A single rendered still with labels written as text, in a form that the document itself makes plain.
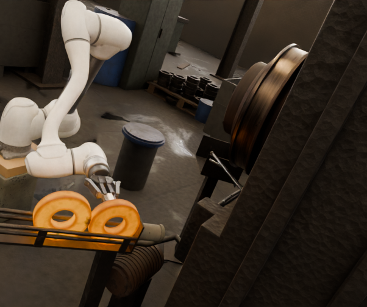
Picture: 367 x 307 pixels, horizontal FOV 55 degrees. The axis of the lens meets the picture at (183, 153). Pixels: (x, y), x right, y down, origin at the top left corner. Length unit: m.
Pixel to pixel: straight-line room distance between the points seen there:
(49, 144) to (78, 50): 0.39
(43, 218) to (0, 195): 0.99
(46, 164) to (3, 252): 0.73
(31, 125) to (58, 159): 0.54
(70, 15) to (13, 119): 0.60
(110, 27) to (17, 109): 0.61
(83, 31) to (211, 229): 0.96
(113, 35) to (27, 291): 1.19
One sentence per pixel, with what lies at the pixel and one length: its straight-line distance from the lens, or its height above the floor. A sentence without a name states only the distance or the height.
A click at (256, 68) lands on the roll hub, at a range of 1.24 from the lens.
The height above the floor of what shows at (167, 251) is 0.01.
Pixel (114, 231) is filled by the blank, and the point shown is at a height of 0.67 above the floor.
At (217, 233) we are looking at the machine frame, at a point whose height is 0.87.
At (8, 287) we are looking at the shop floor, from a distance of 1.83.
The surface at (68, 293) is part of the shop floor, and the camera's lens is 1.84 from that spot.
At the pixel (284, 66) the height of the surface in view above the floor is 1.28.
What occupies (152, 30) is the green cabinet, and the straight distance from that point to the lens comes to 4.90.
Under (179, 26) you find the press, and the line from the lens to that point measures 9.28.
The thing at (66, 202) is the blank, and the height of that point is 0.78.
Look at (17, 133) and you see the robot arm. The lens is 1.89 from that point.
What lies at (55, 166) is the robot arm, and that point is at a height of 0.67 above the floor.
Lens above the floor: 1.36
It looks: 23 degrees down
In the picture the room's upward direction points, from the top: 21 degrees clockwise
